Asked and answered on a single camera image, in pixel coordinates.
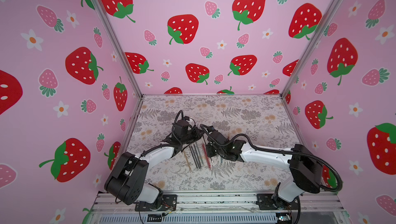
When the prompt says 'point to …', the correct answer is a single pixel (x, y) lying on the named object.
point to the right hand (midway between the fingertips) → (203, 150)
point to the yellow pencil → (187, 160)
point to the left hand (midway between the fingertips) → (206, 131)
